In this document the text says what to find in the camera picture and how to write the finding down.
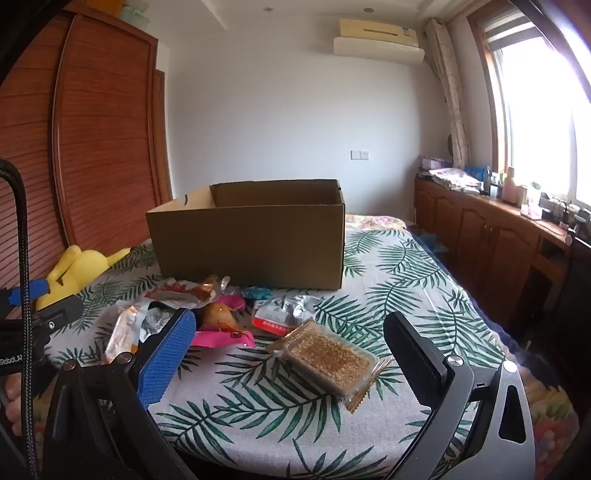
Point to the person's left hand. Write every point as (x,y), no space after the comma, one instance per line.
(10,406)

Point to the orange white snack packet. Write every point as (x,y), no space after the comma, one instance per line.
(122,332)

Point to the white wall switch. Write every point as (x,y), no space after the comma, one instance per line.
(360,154)

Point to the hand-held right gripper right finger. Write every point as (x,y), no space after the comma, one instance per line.
(415,364)

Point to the folded patterned cloth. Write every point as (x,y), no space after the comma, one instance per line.
(455,179)

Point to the dark oval object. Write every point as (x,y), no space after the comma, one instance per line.
(450,144)

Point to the white silver snack packet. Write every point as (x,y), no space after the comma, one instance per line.
(157,321)

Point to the purple tissue box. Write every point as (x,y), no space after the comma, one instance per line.
(434,163)

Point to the pink bottle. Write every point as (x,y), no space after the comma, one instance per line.
(510,187)

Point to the clear sesame bar packet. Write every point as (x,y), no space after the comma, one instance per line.
(328,355)

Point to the silver packet red label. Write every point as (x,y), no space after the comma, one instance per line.
(286,310)

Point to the white bottle green cap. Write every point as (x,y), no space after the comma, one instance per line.
(531,201)

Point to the teal candy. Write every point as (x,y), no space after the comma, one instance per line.
(256,291)

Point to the pink bun packet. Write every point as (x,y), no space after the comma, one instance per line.
(221,339)

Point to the wooden slatted wardrobe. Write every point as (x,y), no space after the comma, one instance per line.
(101,138)

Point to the floral quilt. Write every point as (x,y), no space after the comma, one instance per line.
(374,222)

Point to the brown cardboard box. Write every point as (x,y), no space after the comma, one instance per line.
(244,244)

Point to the dark desk devices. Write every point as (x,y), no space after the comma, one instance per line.
(561,213)

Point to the green plastic container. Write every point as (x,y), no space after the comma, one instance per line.
(136,14)

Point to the black chair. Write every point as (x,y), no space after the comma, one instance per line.
(563,295)

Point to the wooden framed window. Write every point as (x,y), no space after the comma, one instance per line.
(531,115)

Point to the patterned beige curtain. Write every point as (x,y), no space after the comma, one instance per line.
(450,92)

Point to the teal cloth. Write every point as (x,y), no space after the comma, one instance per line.
(434,243)

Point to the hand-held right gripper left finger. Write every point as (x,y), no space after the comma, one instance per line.
(166,360)

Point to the blue packages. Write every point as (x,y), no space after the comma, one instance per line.
(478,173)

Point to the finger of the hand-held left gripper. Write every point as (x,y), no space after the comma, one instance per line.
(34,288)
(62,314)

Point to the long red orange snack packet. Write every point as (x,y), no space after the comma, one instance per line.
(184,293)

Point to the white wall air conditioner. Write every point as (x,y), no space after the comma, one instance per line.
(378,44)

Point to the yellow plush toy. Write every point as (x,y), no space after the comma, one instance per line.
(78,270)

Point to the long wooden cabinet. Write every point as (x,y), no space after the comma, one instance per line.
(475,240)

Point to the yellow box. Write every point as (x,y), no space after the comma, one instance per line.
(97,7)

